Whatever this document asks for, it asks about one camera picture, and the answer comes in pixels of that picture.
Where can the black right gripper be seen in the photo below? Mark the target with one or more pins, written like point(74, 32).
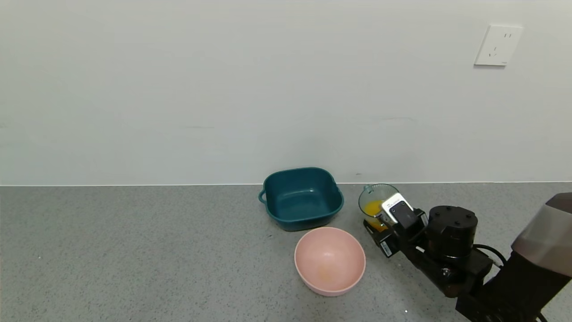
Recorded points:
point(382, 243)

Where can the orange juice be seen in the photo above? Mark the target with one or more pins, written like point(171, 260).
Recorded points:
point(373, 209)

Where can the clear ribbed plastic cup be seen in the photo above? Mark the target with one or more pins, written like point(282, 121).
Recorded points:
point(373, 193)

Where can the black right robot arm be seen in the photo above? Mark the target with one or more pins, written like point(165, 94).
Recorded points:
point(451, 232)

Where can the pink round bowl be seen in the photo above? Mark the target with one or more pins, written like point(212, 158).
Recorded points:
point(329, 261)

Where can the teal square plastic basin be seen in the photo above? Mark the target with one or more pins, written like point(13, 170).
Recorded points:
point(300, 203)

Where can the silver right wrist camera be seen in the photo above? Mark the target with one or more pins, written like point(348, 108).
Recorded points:
point(397, 208)

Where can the white wall socket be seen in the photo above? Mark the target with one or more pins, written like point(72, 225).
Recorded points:
point(498, 44)

